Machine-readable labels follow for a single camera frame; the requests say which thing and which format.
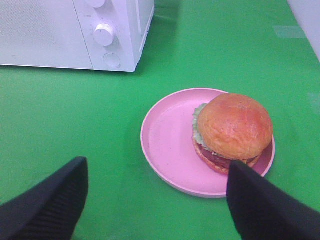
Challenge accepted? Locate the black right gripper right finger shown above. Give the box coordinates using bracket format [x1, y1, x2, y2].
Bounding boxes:
[226, 161, 320, 240]

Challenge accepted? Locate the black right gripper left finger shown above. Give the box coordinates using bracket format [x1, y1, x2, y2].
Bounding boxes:
[0, 156, 88, 240]

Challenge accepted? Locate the burger with lettuce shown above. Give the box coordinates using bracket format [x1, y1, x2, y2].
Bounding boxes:
[192, 93, 273, 175]

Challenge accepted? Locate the pink round plate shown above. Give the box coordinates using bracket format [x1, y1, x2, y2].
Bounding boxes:
[140, 87, 276, 199]

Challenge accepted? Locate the round white door button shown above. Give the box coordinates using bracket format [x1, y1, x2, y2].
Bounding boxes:
[103, 53, 121, 68]

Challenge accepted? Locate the white microwave door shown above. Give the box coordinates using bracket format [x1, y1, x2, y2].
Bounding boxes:
[134, 0, 155, 66]

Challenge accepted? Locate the lower white microwave knob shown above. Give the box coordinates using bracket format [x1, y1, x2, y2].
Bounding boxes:
[93, 23, 116, 47]

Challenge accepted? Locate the white microwave knob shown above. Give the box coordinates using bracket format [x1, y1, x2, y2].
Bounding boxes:
[85, 0, 106, 8]
[93, 23, 116, 47]

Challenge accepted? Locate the white microwave oven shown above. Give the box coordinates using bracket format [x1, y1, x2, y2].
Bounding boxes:
[0, 0, 156, 73]

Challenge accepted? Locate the upper white microwave knob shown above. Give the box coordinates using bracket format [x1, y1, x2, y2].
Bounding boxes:
[85, 0, 106, 8]

